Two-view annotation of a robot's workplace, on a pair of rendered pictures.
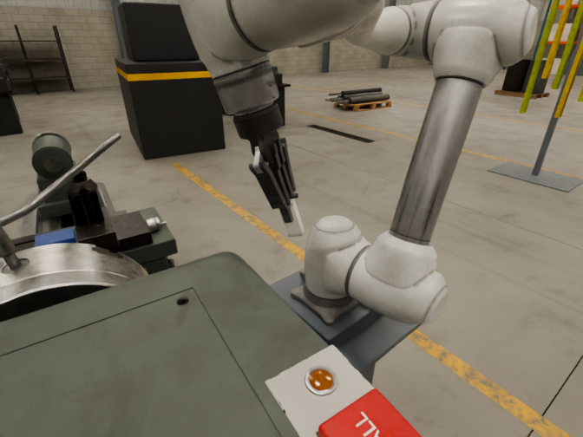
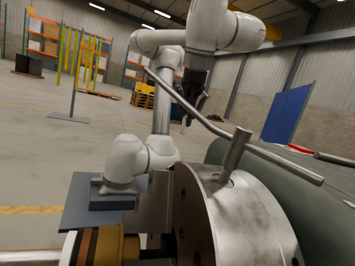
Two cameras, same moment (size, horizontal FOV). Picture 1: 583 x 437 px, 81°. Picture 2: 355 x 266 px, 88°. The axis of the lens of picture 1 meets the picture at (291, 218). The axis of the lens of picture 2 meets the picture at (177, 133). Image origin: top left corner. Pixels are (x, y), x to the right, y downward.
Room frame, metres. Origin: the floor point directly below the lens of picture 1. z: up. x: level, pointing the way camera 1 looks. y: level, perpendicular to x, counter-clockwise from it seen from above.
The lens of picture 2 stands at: (0.42, 0.66, 1.35)
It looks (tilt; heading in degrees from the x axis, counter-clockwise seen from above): 13 degrees down; 283
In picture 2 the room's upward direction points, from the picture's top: 15 degrees clockwise
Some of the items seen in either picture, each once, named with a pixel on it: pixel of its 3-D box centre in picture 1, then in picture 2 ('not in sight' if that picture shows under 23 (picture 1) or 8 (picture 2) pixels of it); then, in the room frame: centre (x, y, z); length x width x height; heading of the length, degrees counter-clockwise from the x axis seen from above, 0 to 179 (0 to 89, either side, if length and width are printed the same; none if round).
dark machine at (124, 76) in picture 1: (165, 78); not in sight; (5.73, 1.98, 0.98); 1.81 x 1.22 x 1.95; 29
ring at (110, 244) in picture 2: not in sight; (106, 256); (0.52, 0.45, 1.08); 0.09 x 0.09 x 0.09; 33
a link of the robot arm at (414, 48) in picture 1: (413, 32); (141, 43); (0.96, -0.30, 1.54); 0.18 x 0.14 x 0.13; 137
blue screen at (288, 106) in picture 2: not in sight; (277, 121); (-1.28, -6.48, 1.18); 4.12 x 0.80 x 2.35; 89
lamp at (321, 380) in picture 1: (321, 381); not in sight; (0.20, -0.03, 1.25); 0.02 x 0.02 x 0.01
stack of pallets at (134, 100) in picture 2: not in sight; (144, 100); (4.73, -8.44, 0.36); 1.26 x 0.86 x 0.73; 49
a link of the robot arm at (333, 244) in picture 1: (335, 254); (125, 155); (0.83, -0.13, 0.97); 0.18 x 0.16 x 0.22; 47
